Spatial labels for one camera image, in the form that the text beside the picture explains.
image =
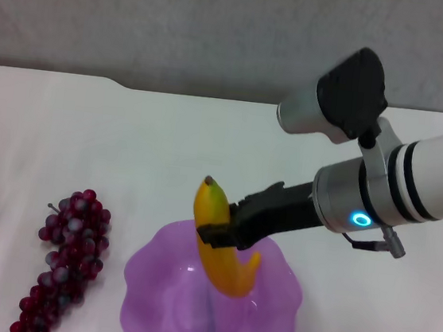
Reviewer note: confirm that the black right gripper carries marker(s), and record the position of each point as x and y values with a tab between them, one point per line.
280	213

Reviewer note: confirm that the yellow artificial banana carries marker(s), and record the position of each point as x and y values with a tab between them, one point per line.
210	209

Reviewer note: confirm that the red artificial grape bunch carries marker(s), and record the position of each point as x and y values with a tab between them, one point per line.
77	237

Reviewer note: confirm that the purple wavy plastic plate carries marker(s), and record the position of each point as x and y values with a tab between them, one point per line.
268	319

